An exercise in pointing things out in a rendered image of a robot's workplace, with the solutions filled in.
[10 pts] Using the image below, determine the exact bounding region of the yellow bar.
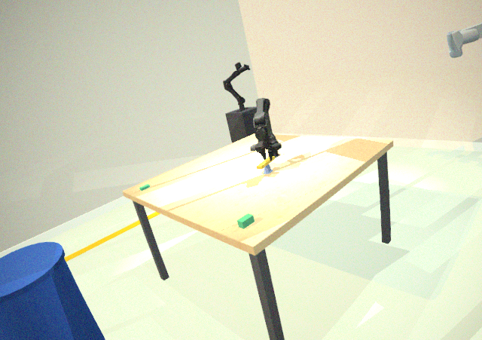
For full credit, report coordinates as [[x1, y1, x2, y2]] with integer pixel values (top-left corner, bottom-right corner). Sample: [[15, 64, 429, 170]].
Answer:
[[257, 156, 275, 169]]

